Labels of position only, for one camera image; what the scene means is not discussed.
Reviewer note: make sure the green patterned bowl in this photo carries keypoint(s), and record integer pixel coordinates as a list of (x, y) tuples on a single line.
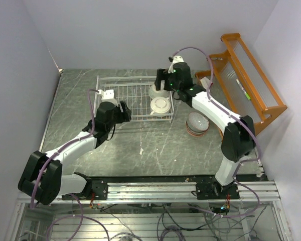
[(153, 93)]

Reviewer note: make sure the white wire dish rack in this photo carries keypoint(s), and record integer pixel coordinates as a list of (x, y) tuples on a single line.
[(134, 91)]

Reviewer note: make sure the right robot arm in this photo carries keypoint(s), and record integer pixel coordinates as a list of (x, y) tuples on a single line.
[(238, 131)]

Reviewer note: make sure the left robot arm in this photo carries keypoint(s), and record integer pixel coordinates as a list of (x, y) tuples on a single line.
[(43, 179)]

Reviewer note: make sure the orange wooden shelf rack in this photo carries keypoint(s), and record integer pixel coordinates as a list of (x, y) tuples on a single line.
[(237, 62)]

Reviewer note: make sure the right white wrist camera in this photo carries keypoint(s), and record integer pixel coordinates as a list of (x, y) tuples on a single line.
[(174, 60)]

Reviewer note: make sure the grey blue bowl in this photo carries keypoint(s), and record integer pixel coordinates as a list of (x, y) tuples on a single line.
[(197, 122)]

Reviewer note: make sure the aluminium mounting rail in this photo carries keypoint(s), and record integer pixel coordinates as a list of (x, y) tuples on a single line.
[(184, 192)]

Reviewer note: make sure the white red small box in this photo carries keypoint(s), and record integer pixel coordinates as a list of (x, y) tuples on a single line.
[(205, 82)]

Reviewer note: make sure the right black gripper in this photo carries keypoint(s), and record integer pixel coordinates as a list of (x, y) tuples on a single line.
[(160, 77)]

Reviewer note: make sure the beige patterned bowl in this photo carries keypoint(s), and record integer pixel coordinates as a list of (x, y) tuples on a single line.
[(194, 133)]

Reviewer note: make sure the marker pen on shelf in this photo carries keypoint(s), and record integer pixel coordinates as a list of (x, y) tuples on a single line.
[(243, 89)]

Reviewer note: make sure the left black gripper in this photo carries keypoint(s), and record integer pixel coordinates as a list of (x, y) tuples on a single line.
[(124, 117)]

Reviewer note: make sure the white handled bowl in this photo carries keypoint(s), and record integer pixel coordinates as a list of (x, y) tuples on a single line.
[(160, 105)]

